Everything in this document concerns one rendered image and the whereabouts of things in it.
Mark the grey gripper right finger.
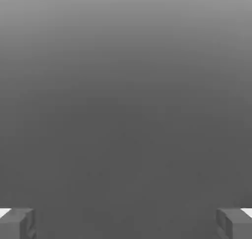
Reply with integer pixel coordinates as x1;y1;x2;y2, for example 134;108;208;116
216;207;252;239

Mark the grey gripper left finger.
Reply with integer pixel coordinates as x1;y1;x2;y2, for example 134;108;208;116
0;207;37;239

